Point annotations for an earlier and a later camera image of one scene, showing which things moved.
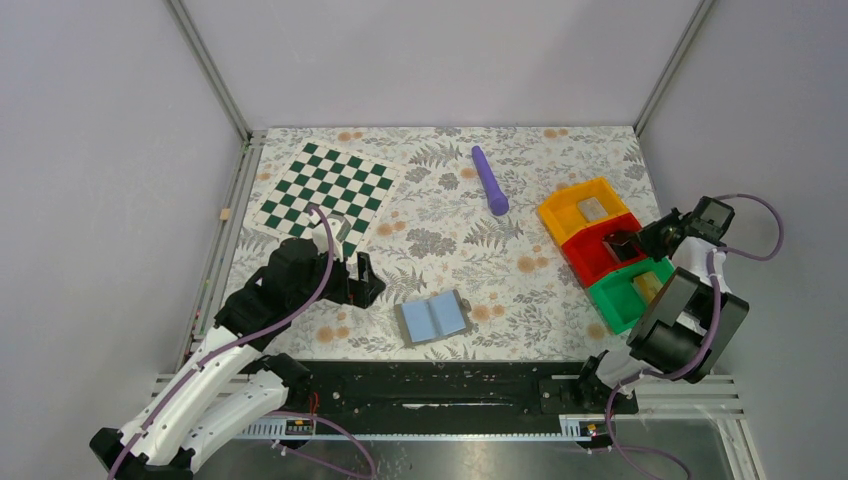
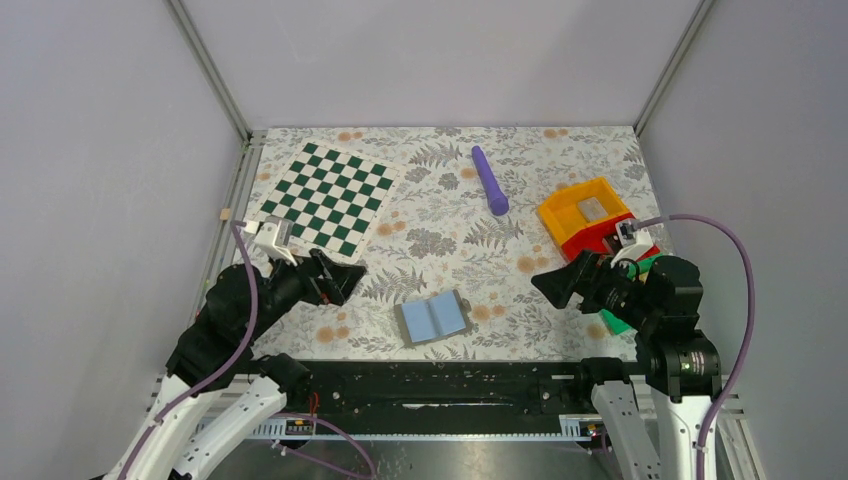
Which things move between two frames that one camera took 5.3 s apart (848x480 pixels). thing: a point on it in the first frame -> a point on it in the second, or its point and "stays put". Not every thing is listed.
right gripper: (647, 233) -> (588, 273)
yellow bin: (562, 216) stays put
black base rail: (456, 388) stays put
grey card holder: (435, 318) stays put
